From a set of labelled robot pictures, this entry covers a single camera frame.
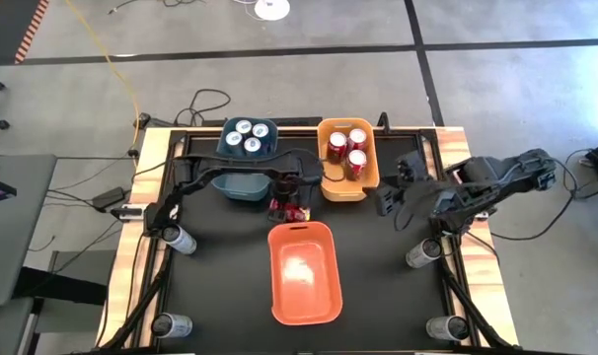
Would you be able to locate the black flat panel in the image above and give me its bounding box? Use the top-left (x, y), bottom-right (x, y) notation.
top-left (12, 265), bottom-right (109, 307)

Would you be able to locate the white round floor disc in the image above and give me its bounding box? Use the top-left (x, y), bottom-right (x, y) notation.
top-left (254, 0), bottom-right (291, 22)

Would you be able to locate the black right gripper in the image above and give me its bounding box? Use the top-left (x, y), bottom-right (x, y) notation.
top-left (376, 150), bottom-right (431, 217)

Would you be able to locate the blue plastic bin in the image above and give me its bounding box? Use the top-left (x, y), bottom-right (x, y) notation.
top-left (214, 116), bottom-right (279, 202)

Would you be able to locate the black looped floor cable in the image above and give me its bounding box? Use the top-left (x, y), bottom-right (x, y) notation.
top-left (173, 88), bottom-right (232, 127)

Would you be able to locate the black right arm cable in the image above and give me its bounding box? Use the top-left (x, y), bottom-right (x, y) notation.
top-left (489, 147), bottom-right (596, 243)

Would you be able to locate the yellow plastic bin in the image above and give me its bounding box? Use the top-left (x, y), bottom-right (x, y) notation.
top-left (317, 116), bottom-right (381, 203)

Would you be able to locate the black power adapter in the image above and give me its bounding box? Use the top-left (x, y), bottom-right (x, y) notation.
top-left (91, 185), bottom-right (127, 211)

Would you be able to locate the white black connector block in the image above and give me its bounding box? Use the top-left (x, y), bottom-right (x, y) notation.
top-left (110, 206), bottom-right (145, 221)

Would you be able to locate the orange plastic bin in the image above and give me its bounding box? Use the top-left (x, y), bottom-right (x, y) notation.
top-left (266, 221), bottom-right (343, 326)

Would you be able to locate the black orange striped floor mat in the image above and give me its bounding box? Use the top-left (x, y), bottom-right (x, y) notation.
top-left (0, 0), bottom-right (51, 65)

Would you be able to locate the grey desk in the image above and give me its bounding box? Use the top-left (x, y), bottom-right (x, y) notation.
top-left (0, 154), bottom-right (58, 308)

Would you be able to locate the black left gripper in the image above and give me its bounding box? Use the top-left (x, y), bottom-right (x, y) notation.
top-left (269, 170), bottom-right (311, 222)

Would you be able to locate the red cola can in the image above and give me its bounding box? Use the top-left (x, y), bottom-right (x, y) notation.
top-left (268, 199), bottom-right (311, 223)
top-left (346, 127), bottom-right (368, 152)
top-left (346, 149), bottom-right (368, 179)
top-left (327, 131), bottom-right (348, 162)

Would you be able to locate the tall silver can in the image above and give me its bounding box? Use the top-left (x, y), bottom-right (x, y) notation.
top-left (150, 312), bottom-right (194, 340)
top-left (425, 315), bottom-right (471, 343)
top-left (405, 238), bottom-right (443, 269)
top-left (160, 224), bottom-right (198, 255)

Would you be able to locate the yellow cable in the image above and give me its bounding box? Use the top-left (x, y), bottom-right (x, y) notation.
top-left (64, 0), bottom-right (141, 149)

